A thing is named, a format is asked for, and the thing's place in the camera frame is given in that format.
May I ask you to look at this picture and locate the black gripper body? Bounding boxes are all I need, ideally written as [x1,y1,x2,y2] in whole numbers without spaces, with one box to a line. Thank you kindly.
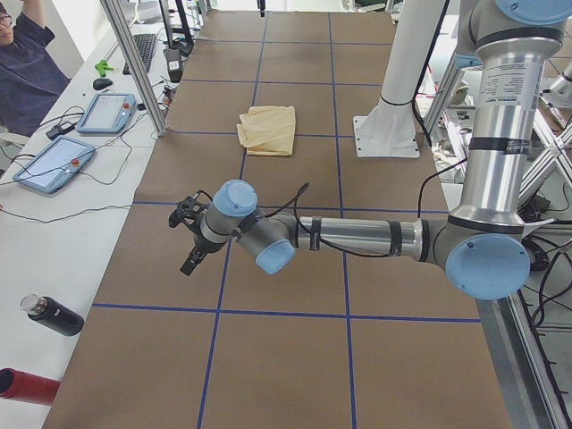
[193,233,223,256]

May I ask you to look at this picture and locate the cream long-sleeve printed shirt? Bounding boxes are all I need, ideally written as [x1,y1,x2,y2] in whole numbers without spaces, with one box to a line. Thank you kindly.
[237,105,296,156]

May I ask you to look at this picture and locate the black keyboard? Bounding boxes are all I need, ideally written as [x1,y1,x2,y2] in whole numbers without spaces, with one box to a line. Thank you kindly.
[132,33,157,72]

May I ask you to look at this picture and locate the black water bottle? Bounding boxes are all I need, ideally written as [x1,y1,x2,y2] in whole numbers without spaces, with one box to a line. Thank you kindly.
[20,294,84,336]

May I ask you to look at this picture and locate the blue teach pendant far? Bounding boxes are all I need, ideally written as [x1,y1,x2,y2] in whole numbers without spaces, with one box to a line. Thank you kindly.
[75,93,137,135]

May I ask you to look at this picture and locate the blue teach pendant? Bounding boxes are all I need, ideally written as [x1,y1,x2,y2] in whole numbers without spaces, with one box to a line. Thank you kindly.
[13,136,96,194]
[75,93,137,135]

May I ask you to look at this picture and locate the blue teach pendant near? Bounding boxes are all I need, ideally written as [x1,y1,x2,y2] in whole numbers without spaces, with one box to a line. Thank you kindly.
[13,136,96,194]

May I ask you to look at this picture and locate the green plastic tool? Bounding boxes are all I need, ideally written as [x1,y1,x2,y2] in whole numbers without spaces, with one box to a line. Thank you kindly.
[95,60,114,78]

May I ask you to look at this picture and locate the black computer mouse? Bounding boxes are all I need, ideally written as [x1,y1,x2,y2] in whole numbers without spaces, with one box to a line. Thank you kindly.
[92,78,114,90]

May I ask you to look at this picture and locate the red cylinder bottle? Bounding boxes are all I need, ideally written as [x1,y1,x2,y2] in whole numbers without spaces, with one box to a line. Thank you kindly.
[1,368,60,406]

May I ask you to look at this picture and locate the seated person navy shirt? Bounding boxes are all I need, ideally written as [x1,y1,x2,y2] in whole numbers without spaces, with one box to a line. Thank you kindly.
[1,0,70,137]

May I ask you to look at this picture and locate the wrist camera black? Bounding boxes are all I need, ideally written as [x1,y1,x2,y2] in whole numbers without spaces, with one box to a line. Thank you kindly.
[168,189,213,233]

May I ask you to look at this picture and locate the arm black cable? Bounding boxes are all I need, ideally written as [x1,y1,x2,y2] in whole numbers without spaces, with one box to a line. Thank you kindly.
[187,156,470,258]

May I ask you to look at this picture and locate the aluminium frame post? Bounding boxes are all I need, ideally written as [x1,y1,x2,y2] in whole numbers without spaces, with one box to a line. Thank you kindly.
[100,0,167,137]

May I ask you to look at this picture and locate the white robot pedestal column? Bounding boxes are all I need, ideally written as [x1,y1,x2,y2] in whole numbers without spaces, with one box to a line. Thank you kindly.
[353,0,449,158]

